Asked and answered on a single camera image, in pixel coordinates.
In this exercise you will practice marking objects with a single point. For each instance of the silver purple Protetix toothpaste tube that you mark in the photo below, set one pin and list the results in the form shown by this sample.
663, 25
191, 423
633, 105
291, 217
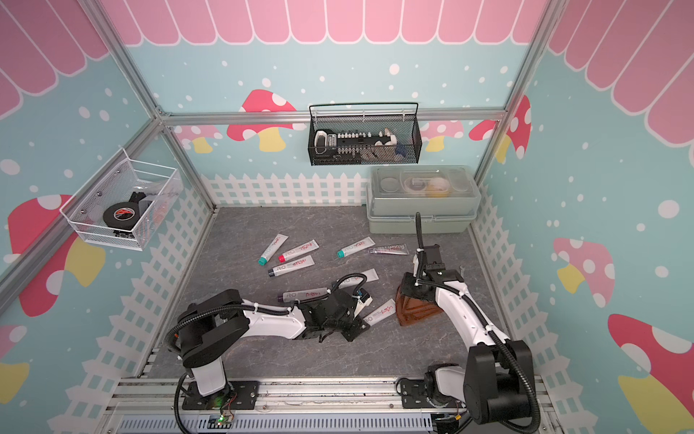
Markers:
394, 250

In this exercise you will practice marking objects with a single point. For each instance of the white dark cap toothpaste tube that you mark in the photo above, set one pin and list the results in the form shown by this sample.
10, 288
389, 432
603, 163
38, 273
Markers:
295, 265

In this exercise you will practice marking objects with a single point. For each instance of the white wire basket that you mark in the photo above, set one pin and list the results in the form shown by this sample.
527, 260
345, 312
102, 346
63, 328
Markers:
155, 188

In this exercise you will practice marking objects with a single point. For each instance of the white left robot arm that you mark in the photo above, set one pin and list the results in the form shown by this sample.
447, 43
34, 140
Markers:
205, 331

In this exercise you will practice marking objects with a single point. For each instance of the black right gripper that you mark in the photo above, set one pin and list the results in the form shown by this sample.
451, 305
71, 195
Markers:
407, 283

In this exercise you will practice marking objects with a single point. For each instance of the black tape roll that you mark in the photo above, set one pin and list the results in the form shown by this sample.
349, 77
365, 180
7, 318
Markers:
122, 216

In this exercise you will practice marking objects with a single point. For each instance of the white green cap toothpaste tube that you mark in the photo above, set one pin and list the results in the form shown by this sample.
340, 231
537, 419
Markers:
361, 245

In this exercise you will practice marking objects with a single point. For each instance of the green plastic storage box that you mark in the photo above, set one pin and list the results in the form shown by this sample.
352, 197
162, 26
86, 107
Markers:
447, 199

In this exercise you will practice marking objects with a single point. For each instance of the brown cloth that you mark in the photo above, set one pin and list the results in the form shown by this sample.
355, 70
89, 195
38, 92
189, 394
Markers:
410, 311

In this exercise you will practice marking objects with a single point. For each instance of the black wire mesh basket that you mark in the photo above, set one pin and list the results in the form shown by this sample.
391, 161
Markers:
361, 134

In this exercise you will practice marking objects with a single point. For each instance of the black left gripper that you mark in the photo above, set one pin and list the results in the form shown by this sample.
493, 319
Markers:
354, 331

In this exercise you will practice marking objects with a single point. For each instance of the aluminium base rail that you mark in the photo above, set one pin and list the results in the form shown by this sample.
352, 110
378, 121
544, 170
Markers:
290, 405

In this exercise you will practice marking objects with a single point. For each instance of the far left green cap tube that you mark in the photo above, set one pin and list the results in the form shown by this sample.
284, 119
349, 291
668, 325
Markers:
272, 249

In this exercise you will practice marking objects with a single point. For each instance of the white pink cap toothpaste tube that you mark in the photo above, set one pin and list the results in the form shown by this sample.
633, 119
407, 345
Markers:
299, 251

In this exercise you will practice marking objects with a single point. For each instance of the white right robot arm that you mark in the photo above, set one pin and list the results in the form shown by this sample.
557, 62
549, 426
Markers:
497, 384

